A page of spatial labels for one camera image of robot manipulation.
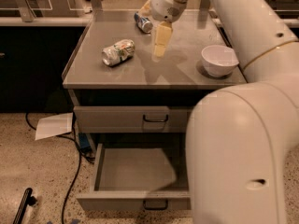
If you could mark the white ceramic bowl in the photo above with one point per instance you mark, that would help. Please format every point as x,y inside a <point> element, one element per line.
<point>219,60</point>

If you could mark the blue power adapter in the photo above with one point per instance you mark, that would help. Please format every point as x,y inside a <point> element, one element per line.
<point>83,141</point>

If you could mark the black ribbed floor object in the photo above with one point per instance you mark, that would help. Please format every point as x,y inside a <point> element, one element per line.
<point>28,199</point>

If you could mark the open grey middle drawer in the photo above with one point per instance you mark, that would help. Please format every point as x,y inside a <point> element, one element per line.
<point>132,178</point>

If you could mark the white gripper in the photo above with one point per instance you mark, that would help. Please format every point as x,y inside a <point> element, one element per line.
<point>163,6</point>

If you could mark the grey metal cabinet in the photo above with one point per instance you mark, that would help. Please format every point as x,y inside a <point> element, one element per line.
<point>177,80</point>

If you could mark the closed grey upper drawer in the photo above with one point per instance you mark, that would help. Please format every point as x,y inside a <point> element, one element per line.
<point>132,119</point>

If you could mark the white paper sheet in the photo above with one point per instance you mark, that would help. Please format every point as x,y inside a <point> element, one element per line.
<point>54,125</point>

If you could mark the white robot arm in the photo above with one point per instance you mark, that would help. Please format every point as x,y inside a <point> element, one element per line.
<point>238,137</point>

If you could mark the blue silver soda can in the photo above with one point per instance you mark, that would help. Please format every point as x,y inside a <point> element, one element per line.
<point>143,23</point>

